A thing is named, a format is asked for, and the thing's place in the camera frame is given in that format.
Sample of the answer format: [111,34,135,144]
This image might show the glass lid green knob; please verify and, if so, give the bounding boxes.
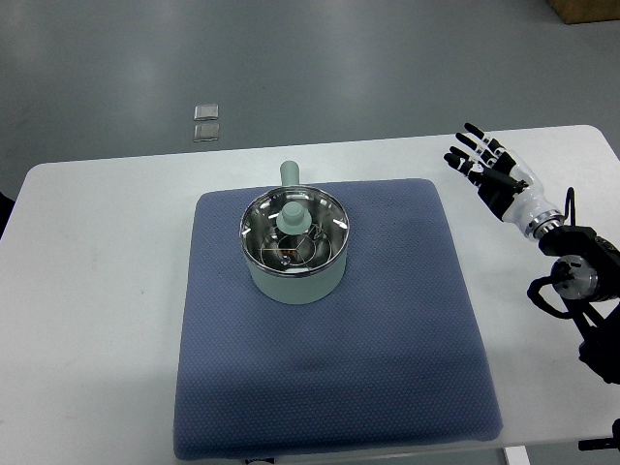
[239,186,350,277]

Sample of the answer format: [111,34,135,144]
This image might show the blue fabric mat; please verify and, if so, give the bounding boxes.
[173,179,503,460]

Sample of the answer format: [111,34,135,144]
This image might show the black bracket under table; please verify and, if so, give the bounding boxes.
[578,418,620,451]

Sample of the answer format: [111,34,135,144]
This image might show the upper metal floor plate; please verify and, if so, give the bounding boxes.
[194,104,219,121]

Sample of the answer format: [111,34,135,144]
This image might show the brown cardboard box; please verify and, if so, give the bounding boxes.
[547,0,619,24]

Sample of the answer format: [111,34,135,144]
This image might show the green steel pot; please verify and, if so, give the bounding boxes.
[243,161,347,305]

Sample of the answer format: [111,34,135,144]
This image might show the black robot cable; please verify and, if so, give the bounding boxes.
[560,187,578,228]

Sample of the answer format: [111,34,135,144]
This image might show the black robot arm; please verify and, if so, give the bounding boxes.
[527,226,619,385]

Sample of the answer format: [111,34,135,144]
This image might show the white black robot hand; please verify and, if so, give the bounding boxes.
[444,122,565,241]

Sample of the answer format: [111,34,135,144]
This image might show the wire steaming rack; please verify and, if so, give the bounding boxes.
[259,230,332,272]

